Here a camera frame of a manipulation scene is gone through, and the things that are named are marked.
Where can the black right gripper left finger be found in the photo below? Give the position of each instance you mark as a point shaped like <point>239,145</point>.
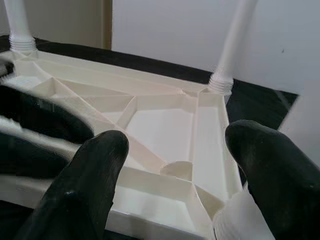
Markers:
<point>82,187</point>

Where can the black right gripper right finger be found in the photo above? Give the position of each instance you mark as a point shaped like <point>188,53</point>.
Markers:
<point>280,175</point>

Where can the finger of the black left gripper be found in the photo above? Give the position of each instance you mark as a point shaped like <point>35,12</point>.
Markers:
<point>27,155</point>
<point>45,112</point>

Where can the white plastic table leg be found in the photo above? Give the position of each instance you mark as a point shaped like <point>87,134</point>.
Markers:
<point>237,220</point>
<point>18,22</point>
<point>232,42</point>

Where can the white plastic table top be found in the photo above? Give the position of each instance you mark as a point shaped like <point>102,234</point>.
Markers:
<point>162,130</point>

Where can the black table cloth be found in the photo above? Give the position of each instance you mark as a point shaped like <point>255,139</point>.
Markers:
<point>252,105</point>

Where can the beige door frame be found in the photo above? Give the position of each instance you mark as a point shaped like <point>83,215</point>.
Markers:
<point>108,22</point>

